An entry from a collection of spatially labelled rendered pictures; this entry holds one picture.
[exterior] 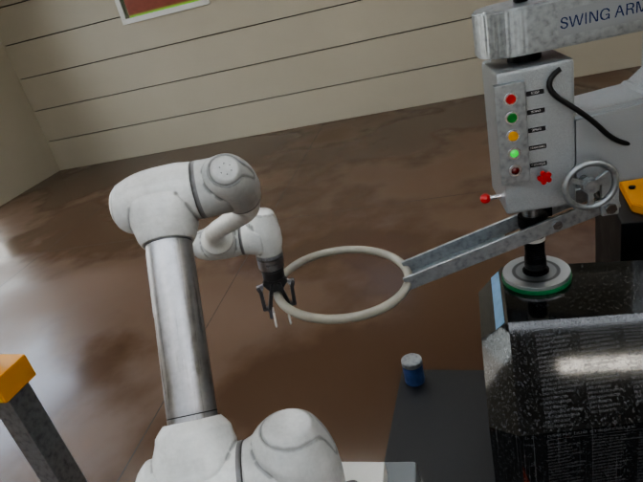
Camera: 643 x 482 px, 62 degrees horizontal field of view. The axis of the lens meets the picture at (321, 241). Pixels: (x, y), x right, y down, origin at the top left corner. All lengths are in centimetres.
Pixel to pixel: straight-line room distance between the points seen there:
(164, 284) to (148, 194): 19
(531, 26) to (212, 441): 123
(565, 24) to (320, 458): 119
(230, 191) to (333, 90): 675
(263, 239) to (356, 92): 622
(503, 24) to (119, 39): 756
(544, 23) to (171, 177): 100
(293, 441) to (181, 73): 765
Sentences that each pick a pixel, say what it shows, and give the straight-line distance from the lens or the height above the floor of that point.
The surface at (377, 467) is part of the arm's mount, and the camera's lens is 132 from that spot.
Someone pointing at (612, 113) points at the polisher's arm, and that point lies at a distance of 168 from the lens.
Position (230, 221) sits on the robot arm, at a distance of 149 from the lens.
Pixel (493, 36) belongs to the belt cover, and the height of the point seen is 161.
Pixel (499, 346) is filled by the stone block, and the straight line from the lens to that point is 176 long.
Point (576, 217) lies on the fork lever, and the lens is 181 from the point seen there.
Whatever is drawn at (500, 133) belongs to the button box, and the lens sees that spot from 158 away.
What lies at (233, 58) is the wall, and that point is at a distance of 810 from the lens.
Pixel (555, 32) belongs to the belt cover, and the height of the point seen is 160.
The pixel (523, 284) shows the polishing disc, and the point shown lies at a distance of 187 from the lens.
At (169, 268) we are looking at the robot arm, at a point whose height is 139.
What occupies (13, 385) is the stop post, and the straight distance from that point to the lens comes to 179.
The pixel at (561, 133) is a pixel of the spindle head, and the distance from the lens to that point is 164.
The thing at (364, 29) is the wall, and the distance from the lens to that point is 768.
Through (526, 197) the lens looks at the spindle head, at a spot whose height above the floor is 115.
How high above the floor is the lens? 184
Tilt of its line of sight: 25 degrees down
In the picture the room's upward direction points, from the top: 14 degrees counter-clockwise
